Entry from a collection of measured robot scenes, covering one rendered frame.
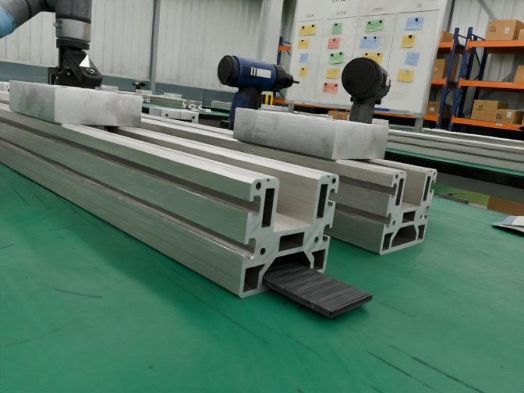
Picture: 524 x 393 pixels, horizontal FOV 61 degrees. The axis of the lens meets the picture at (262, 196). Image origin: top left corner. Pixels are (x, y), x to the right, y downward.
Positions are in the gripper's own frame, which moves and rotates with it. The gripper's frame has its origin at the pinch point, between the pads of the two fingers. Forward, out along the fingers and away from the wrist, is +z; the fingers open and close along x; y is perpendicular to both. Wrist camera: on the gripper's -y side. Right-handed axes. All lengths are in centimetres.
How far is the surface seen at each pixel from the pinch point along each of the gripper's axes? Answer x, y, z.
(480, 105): -972, 248, -63
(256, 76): -18.7, -39.8, -16.4
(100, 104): 19, -53, -9
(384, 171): 5, -84, -6
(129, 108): 15, -53, -9
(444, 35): -979, 359, -209
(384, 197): 5, -84, -4
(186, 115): -18.3, -18.4, -6.7
